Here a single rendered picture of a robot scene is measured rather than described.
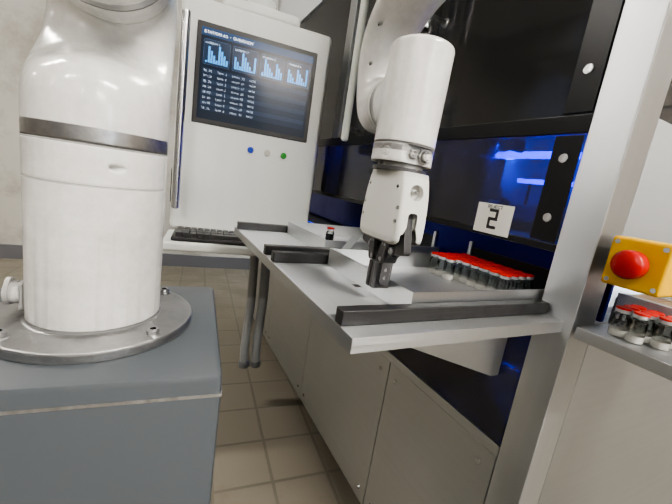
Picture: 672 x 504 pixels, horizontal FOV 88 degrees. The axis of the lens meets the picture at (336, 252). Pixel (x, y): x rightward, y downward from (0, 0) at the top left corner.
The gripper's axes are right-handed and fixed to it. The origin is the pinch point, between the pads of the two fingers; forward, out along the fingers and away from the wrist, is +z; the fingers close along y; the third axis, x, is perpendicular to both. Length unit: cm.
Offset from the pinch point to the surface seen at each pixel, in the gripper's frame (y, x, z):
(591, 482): -13, -56, 41
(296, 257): 20.2, 5.3, 3.1
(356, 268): 8.8, -1.5, 1.7
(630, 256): -18.4, -26.5, -8.9
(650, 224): -12.4, -44.3, -13.9
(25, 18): 336, 127, -96
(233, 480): 59, 1, 92
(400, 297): -3.9, -1.7, 2.3
